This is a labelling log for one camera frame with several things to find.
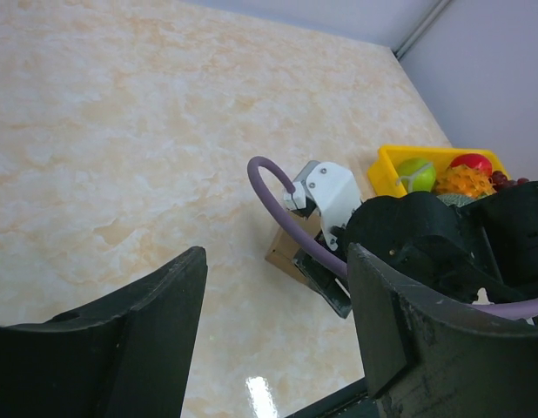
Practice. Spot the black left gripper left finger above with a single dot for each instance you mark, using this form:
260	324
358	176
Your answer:
126	354

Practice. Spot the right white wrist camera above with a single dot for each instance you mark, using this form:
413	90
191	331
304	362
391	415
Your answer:
331	190

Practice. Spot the green melon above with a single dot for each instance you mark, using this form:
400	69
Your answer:
454	199

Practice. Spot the yellow plastic tray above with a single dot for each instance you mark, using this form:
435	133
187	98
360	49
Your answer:
382	173

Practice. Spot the green pear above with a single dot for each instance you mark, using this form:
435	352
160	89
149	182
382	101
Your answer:
416	175

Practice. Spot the orange pineapple with leaves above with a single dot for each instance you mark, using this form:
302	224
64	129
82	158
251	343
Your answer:
464	180

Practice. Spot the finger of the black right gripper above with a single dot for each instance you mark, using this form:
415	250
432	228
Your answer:
332	289

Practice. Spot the red apple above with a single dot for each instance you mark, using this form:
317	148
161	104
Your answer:
474	161

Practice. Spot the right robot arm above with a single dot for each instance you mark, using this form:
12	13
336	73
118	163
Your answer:
451	243

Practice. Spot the brown cardboard box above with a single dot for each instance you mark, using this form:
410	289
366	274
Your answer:
283	248

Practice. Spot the dark purple grapes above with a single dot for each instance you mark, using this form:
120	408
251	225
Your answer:
500	181

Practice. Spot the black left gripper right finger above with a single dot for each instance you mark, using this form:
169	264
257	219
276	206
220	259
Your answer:
426	355

